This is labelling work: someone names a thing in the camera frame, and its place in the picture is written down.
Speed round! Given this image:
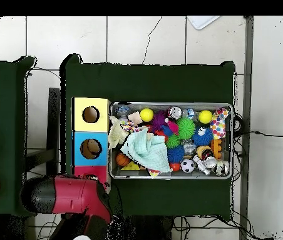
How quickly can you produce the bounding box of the mint green knitted cloth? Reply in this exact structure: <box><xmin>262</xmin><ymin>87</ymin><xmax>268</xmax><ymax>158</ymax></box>
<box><xmin>120</xmin><ymin>128</ymin><xmax>173</xmax><ymax>174</ymax></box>

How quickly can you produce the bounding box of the cream knitted cloth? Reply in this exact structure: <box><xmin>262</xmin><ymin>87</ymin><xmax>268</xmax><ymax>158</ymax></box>
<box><xmin>108</xmin><ymin>116</ymin><xmax>130</xmax><ymax>150</ymax></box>

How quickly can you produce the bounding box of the orange basketball toy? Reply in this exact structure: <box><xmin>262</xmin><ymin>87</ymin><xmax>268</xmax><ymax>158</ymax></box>
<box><xmin>115</xmin><ymin>152</ymin><xmax>131</xmax><ymax>168</ymax></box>

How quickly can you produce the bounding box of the crushed red soda can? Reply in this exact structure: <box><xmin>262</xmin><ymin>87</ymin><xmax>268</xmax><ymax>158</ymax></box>
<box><xmin>167</xmin><ymin>106</ymin><xmax>183</xmax><ymax>120</ymax></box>

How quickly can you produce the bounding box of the silver mesh bin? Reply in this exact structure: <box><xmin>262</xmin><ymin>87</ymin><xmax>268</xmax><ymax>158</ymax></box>
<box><xmin>109</xmin><ymin>101</ymin><xmax>234</xmax><ymax>180</ymax></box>

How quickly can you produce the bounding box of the wooden box with three holes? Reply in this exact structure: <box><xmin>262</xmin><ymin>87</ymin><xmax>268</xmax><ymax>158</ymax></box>
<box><xmin>71</xmin><ymin>96</ymin><xmax>112</xmax><ymax>193</ymax></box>

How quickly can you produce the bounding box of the wooden block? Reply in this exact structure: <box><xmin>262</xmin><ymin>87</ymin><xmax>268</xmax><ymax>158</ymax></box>
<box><xmin>127</xmin><ymin>111</ymin><xmax>143</xmax><ymax>125</ymax></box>

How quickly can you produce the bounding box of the yellow ball with seam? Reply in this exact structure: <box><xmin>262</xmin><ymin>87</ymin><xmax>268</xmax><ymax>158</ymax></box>
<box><xmin>140</xmin><ymin>107</ymin><xmax>155</xmax><ymax>123</ymax></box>

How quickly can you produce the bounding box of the green spiky rubber ball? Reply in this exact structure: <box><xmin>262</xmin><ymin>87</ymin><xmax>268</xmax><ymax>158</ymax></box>
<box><xmin>176</xmin><ymin>117</ymin><xmax>197</xmax><ymax>140</ymax></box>

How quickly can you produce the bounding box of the dark green table cloth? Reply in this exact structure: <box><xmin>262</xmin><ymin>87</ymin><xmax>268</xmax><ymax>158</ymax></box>
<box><xmin>59</xmin><ymin>53</ymin><xmax>236</xmax><ymax>222</ymax></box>
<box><xmin>0</xmin><ymin>56</ymin><xmax>37</xmax><ymax>216</ymax></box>

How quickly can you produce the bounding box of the blue spiky rubber ball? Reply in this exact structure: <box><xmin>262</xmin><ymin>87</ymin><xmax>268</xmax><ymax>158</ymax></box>
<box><xmin>192</xmin><ymin>126</ymin><xmax>214</xmax><ymax>147</ymax></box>

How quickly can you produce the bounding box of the plain yellow ball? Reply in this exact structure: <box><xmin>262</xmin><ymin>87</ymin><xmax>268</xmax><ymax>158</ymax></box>
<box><xmin>198</xmin><ymin>109</ymin><xmax>213</xmax><ymax>124</ymax></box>

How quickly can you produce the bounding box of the black stand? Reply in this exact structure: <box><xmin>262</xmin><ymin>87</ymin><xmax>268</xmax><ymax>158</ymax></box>
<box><xmin>46</xmin><ymin>87</ymin><xmax>61</xmax><ymax>177</ymax></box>

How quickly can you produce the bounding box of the white tray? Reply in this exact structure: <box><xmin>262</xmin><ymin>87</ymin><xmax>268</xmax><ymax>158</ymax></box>
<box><xmin>186</xmin><ymin>16</ymin><xmax>221</xmax><ymax>31</ymax></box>

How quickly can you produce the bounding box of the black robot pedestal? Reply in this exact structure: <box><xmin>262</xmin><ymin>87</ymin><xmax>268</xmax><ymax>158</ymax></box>
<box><xmin>111</xmin><ymin>215</ymin><xmax>175</xmax><ymax>240</ymax></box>

